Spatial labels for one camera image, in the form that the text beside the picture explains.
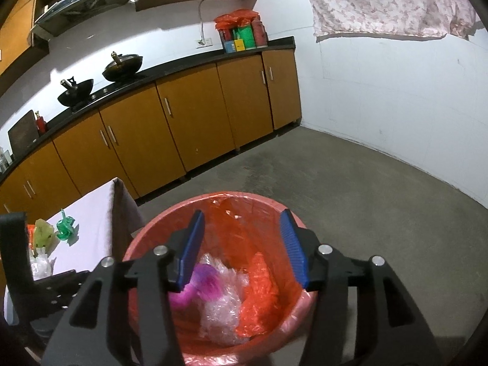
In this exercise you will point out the pink plastic bag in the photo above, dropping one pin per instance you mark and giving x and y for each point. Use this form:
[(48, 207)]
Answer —
[(204, 280)]

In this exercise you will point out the pink floral curtain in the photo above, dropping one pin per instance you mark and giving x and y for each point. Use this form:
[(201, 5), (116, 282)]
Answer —
[(381, 0)]

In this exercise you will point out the black kitchen countertop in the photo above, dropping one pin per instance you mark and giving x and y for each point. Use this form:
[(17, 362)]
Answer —
[(282, 42)]

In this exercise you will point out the black wok with lid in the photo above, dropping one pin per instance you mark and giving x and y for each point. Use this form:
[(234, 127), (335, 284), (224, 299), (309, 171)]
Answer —
[(122, 68)]

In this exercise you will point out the wooden kitchen cabinets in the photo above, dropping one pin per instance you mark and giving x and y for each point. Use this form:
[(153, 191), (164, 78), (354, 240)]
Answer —
[(198, 114), (17, 23)]

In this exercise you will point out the blue and yellow box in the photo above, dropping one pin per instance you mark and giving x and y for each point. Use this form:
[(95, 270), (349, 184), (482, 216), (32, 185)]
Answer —
[(230, 46)]

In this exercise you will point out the large red plastic bag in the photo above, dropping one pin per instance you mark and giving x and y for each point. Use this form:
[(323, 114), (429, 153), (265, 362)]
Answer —
[(259, 289)]

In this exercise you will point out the red bottle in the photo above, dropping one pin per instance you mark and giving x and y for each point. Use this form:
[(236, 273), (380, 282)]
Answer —
[(41, 124)]

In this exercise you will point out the red canister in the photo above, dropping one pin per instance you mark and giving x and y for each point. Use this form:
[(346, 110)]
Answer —
[(260, 34)]

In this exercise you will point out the wooden upper kitchen cabinets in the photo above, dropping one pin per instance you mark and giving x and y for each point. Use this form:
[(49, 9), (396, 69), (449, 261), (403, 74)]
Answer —
[(17, 23)]

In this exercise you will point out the white plastic bag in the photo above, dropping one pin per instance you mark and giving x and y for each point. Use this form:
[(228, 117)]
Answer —
[(41, 265)]

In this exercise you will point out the black open wok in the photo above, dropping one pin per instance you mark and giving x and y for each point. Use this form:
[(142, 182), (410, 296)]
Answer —
[(76, 93)]

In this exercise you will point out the red plastic lattice basket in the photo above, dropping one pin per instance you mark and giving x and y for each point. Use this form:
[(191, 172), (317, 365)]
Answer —
[(236, 197)]

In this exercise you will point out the black gas stove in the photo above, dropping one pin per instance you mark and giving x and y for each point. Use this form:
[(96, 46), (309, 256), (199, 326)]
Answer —
[(103, 91)]

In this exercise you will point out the red plastic bag over containers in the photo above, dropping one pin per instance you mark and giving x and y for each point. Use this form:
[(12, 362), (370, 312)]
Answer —
[(236, 18)]

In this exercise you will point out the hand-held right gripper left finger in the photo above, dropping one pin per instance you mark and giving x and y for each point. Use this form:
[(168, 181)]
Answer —
[(190, 251)]

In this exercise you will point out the red plastic waste basket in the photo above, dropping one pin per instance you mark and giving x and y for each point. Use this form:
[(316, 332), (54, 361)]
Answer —
[(236, 221)]

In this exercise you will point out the white wall socket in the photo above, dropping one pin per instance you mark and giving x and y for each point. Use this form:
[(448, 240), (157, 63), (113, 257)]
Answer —
[(204, 42)]

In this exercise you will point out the green canister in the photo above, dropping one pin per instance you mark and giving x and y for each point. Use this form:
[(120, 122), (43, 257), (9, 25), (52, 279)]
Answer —
[(247, 37)]

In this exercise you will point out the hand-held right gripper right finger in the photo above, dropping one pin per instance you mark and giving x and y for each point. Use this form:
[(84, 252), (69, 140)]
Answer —
[(291, 251)]

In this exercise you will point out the wooden lower kitchen cabinets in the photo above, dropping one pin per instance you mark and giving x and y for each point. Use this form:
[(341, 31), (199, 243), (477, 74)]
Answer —
[(198, 114)]

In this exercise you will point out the dark cutting board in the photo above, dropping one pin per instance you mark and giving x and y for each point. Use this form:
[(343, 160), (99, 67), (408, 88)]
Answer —
[(23, 133)]

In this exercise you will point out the table with white cloth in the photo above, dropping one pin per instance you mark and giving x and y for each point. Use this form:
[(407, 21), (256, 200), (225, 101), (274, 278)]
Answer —
[(91, 228)]

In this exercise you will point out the yellow-green plastic bag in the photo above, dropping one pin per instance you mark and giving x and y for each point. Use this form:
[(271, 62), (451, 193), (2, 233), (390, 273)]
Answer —
[(42, 232)]

